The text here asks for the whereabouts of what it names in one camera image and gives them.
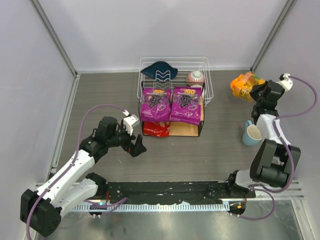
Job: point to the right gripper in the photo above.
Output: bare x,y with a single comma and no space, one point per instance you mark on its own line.
260,90

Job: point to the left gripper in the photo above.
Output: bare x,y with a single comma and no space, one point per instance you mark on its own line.
130,144

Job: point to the orange candy bag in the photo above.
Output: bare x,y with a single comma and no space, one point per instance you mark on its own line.
243,84

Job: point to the red fruit candy bag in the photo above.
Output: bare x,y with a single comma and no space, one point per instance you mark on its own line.
157,129

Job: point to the purple blackcurrant candy bag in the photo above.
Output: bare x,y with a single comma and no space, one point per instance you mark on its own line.
155,105

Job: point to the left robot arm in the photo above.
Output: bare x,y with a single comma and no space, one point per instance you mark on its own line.
43,209

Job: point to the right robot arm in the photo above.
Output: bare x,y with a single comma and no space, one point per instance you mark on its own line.
276,160

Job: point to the black wooden two-tier shelf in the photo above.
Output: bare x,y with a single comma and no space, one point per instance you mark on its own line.
181,129

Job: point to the light blue mug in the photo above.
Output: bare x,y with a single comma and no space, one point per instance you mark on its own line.
251,135

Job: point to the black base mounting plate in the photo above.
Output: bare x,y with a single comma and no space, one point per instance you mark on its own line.
171,192

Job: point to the pink patterned bowl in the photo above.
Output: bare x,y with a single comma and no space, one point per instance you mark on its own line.
195,78

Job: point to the dark blue leaf plate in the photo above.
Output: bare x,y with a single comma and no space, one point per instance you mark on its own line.
160,71

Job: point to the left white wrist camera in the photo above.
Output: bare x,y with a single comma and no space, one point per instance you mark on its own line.
130,121

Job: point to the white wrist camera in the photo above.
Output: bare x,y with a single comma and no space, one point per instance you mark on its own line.
285,81
130,121

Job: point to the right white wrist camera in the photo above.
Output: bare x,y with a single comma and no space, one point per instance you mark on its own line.
285,81

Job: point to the white wire dish rack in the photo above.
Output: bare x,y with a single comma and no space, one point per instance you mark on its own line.
184,66

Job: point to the white slotted cable duct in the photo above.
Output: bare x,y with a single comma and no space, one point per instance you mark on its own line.
137,208

